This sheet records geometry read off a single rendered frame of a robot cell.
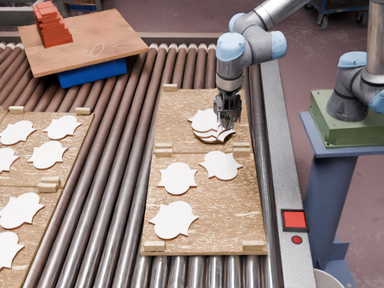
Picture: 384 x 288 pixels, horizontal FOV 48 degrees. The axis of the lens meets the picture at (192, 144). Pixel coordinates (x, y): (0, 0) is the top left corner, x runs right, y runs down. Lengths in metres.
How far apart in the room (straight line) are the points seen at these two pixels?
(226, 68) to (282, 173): 0.46
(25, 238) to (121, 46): 0.99
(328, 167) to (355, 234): 0.85
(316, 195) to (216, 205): 0.70
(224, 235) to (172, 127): 0.53
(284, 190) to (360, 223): 1.27
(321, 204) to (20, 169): 1.21
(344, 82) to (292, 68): 2.35
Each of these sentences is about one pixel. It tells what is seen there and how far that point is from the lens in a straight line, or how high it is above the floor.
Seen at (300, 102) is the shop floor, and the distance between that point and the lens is 3.49.
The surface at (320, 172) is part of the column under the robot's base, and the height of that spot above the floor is 0.69.
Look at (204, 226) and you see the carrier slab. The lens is 1.26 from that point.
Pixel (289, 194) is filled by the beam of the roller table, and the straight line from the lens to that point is 1.40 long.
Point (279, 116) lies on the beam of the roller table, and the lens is 1.71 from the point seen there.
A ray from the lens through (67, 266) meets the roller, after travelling 1.26.
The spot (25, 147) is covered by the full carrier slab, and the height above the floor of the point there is 0.94.
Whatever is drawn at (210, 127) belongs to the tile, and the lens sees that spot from 1.53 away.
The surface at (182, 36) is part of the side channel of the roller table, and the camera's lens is 2.24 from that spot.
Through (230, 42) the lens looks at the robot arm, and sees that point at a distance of 1.14.
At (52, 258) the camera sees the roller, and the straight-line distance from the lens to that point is 1.29.
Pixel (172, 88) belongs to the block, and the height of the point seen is 0.95.
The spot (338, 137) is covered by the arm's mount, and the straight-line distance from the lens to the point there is 1.65.
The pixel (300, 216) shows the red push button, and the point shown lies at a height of 0.93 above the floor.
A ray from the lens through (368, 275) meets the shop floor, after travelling 2.43.
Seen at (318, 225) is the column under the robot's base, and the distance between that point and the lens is 2.03.
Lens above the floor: 1.91
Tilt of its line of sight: 40 degrees down
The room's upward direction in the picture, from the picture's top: 2 degrees counter-clockwise
